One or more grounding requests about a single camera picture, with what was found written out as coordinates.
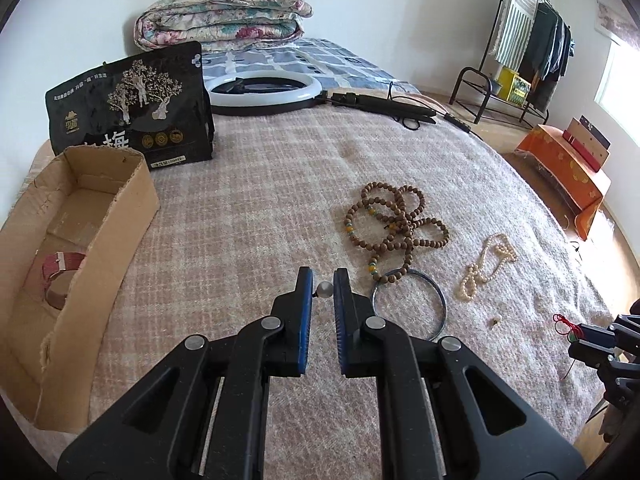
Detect red cord jade pendant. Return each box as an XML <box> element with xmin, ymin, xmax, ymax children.
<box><xmin>552</xmin><ymin>313</ymin><xmax>585</xmax><ymax>344</ymax></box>

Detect blue bangle bracelet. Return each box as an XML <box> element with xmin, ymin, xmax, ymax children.
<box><xmin>370</xmin><ymin>268</ymin><xmax>447</xmax><ymax>342</ymax></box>

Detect white pearl necklace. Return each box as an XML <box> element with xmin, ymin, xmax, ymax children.
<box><xmin>454</xmin><ymin>232</ymin><xmax>520</xmax><ymax>302</ymax></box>

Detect orange covered stool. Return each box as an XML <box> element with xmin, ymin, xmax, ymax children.
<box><xmin>514</xmin><ymin>124</ymin><xmax>611</xmax><ymax>240</ymax></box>

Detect pink plaid blanket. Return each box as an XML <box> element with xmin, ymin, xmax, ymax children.
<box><xmin>11</xmin><ymin>107</ymin><xmax>608</xmax><ymax>466</ymax></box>

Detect red and beige boxes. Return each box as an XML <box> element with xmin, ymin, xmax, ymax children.
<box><xmin>563</xmin><ymin>116</ymin><xmax>611</xmax><ymax>171</ymax></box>

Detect red band roll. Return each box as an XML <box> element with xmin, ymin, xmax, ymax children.
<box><xmin>41</xmin><ymin>252</ymin><xmax>86</xmax><ymax>311</ymax></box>

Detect cardboard box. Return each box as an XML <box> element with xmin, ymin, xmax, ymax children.
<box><xmin>1</xmin><ymin>145</ymin><xmax>160</xmax><ymax>432</ymax></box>

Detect yellow box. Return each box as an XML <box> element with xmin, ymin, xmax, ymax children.
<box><xmin>497</xmin><ymin>66</ymin><xmax>530</xmax><ymax>107</ymax></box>

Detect black metal clothes rack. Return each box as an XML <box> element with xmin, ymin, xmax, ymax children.
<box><xmin>449</xmin><ymin>0</ymin><xmax>559</xmax><ymax>126</ymax></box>

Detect dark hanging clothes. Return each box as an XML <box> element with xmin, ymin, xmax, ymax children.
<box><xmin>518</xmin><ymin>1</ymin><xmax>575</xmax><ymax>113</ymax></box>

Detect striped hanging cloth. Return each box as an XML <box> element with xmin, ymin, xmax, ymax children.
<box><xmin>489</xmin><ymin>0</ymin><xmax>539</xmax><ymax>72</ymax></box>

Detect black printed snack bag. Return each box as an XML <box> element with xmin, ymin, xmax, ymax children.
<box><xmin>46</xmin><ymin>41</ymin><xmax>215</xmax><ymax>169</ymax></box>

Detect blue checked bed sheet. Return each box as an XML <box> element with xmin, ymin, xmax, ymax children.
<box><xmin>201</xmin><ymin>38</ymin><xmax>419</xmax><ymax>93</ymax></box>

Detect folded floral quilt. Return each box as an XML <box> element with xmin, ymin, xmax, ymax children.
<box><xmin>132</xmin><ymin>0</ymin><xmax>314</xmax><ymax>52</ymax></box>

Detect wooden bead necklace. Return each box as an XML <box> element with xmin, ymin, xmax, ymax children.
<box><xmin>342</xmin><ymin>180</ymin><xmax>452</xmax><ymax>285</ymax></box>

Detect black ring light cable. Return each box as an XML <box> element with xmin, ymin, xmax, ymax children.
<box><xmin>387</xmin><ymin>79</ymin><xmax>484</xmax><ymax>141</ymax></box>

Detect black ring light handle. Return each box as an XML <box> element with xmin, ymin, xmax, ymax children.
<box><xmin>326</xmin><ymin>92</ymin><xmax>436</xmax><ymax>131</ymax></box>

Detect white ring light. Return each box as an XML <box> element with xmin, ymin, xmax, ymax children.
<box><xmin>204</xmin><ymin>70</ymin><xmax>323</xmax><ymax>117</ymax></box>

